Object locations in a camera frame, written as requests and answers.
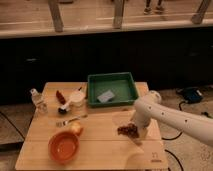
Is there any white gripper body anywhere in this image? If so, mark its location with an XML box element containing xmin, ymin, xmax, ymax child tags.
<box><xmin>132</xmin><ymin>115</ymin><xmax>151</xmax><ymax>139</ymax></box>

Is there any bunch of dark grapes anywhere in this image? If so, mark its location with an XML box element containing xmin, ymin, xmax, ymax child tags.
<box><xmin>117</xmin><ymin>123</ymin><xmax>139</xmax><ymax>138</ymax></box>

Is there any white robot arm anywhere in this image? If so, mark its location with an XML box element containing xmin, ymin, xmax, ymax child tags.
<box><xmin>132</xmin><ymin>91</ymin><xmax>213</xmax><ymax>147</ymax></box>

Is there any red bowl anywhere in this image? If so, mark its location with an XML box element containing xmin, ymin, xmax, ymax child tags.
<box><xmin>48</xmin><ymin>131</ymin><xmax>79</xmax><ymax>164</ymax></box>

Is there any green plastic tray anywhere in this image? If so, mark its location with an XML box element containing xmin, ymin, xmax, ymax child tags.
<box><xmin>87</xmin><ymin>72</ymin><xmax>139</xmax><ymax>108</ymax></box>

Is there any blue black device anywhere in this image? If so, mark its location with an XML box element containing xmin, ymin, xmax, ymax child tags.
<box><xmin>182</xmin><ymin>88</ymin><xmax>203</xmax><ymax>104</ymax></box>

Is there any white cup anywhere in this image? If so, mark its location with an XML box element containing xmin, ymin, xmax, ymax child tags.
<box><xmin>69</xmin><ymin>91</ymin><xmax>85</xmax><ymax>107</ymax></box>

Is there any silver fork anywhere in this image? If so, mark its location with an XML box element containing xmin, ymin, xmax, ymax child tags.
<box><xmin>56</xmin><ymin>115</ymin><xmax>88</xmax><ymax>127</ymax></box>

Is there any red chili pepper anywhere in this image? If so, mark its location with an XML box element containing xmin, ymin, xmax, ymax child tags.
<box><xmin>56</xmin><ymin>90</ymin><xmax>66</xmax><ymax>105</ymax></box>

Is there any clear plastic bottle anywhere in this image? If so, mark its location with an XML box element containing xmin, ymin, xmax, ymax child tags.
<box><xmin>30</xmin><ymin>88</ymin><xmax>47</xmax><ymax>114</ymax></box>

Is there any black cable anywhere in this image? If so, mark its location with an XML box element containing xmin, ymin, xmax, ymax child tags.
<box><xmin>161</xmin><ymin>99</ymin><xmax>213</xmax><ymax>171</ymax></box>

